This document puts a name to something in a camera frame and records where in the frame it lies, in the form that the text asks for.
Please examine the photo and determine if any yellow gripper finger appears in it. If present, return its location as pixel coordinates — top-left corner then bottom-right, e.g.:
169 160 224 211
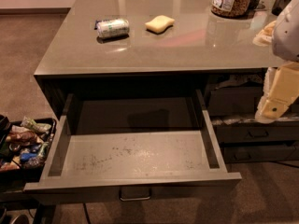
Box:
255 62 299 124
253 21 276 47

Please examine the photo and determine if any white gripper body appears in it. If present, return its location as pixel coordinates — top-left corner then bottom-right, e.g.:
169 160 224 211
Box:
272 0 299 62

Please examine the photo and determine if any grey drawer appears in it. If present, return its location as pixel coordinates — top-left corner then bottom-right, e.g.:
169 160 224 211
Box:
24 91 241 205

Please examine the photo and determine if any middle right drawer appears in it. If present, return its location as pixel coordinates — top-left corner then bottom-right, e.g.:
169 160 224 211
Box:
214 122 299 144

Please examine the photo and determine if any top right drawer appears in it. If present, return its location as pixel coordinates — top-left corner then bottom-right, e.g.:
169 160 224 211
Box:
206 87 263 116

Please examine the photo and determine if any bottom right drawer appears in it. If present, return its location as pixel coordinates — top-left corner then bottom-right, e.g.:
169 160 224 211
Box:
222 144 299 163

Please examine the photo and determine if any large jar of nuts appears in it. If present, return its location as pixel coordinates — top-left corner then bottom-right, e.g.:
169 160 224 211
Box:
211 0 250 18

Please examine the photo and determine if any yellow sponge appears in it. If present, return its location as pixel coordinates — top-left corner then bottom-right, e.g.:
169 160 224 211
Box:
145 15 175 34

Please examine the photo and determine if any grey counter cabinet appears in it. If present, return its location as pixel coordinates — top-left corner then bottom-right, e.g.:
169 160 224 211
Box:
35 0 298 155

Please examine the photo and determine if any silver green soda can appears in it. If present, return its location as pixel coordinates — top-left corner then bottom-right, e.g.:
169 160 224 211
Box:
95 18 130 39

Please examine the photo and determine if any green snack packet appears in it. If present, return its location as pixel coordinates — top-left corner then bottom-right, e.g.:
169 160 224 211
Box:
21 117 51 133

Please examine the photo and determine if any black snack tray cart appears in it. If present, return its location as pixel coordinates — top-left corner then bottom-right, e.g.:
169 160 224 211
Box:
0 115 56 224

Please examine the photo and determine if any blue snack packet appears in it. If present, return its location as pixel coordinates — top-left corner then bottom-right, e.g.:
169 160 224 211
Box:
20 153 36 162

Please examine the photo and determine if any silver drawer handle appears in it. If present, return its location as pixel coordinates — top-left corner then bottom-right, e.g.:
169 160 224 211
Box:
119 186 151 202

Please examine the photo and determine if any black floor cable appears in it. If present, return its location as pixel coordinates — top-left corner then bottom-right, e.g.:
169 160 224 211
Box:
81 203 92 224

